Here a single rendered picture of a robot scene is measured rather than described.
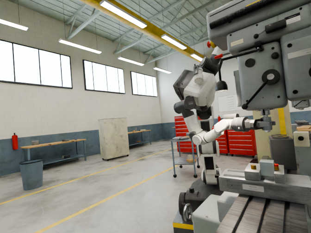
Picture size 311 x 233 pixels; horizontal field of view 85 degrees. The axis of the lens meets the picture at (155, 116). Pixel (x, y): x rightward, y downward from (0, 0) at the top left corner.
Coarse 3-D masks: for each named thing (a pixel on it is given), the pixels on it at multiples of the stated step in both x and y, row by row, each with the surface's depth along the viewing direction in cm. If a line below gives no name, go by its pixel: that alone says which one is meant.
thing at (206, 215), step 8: (208, 200) 116; (216, 200) 115; (200, 208) 106; (208, 208) 105; (216, 208) 104; (192, 216) 102; (200, 216) 99; (208, 216) 97; (216, 216) 96; (200, 224) 98; (208, 224) 95; (216, 224) 92; (200, 232) 98; (208, 232) 95
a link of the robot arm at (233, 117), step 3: (228, 114) 110; (231, 114) 108; (234, 114) 106; (237, 114) 105; (225, 117) 111; (228, 117) 109; (231, 117) 107; (234, 117) 105; (237, 117) 103; (228, 120) 107; (231, 120) 106; (234, 120) 103; (231, 123) 105; (234, 123) 102; (231, 126) 105; (234, 126) 102; (228, 129) 108; (231, 129) 106; (234, 129) 103
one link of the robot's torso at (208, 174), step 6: (216, 144) 157; (198, 150) 163; (198, 156) 165; (204, 156) 162; (210, 156) 160; (216, 156) 158; (204, 162) 162; (210, 162) 165; (216, 162) 158; (204, 168) 164; (210, 168) 169; (204, 174) 171; (210, 174) 165; (204, 180) 171; (210, 180) 167; (216, 180) 165
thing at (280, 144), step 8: (272, 136) 113; (280, 136) 113; (288, 136) 108; (272, 144) 109; (280, 144) 106; (288, 144) 104; (272, 152) 109; (280, 152) 106; (288, 152) 104; (280, 160) 107; (288, 160) 104; (288, 168) 105; (296, 168) 103
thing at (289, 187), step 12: (228, 180) 81; (240, 180) 78; (252, 180) 75; (264, 180) 74; (276, 180) 70; (288, 180) 71; (300, 180) 70; (240, 192) 78; (252, 192) 75; (264, 192) 73; (276, 192) 70; (288, 192) 67; (300, 192) 65
